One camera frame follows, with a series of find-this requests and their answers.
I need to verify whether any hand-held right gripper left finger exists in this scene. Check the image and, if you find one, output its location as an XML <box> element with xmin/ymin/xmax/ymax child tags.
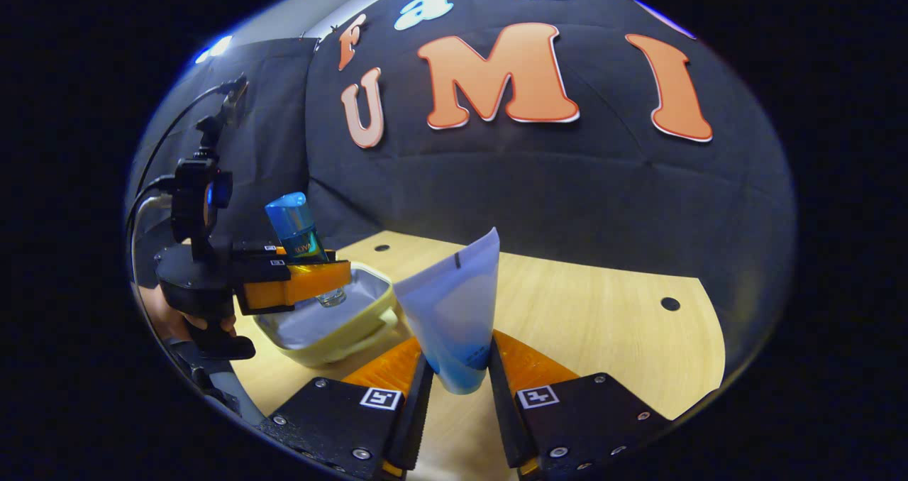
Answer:
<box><xmin>259</xmin><ymin>336</ymin><xmax>435</xmax><ymax>480</ymax></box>

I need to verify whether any white and blue tube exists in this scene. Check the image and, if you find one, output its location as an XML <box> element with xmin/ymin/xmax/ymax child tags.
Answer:
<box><xmin>392</xmin><ymin>227</ymin><xmax>501</xmax><ymax>395</ymax></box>

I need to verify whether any blue skin care bottle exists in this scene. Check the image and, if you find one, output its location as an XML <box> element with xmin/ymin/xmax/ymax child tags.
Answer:
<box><xmin>265</xmin><ymin>192</ymin><xmax>347</xmax><ymax>308</ymax></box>

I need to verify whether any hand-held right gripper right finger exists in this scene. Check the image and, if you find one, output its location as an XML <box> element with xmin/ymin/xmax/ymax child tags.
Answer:
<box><xmin>488</xmin><ymin>330</ymin><xmax>671</xmax><ymax>478</ymax></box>

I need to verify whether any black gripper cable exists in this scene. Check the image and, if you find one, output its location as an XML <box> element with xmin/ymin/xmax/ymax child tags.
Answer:
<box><xmin>126</xmin><ymin>82</ymin><xmax>235</xmax><ymax>283</ymax></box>

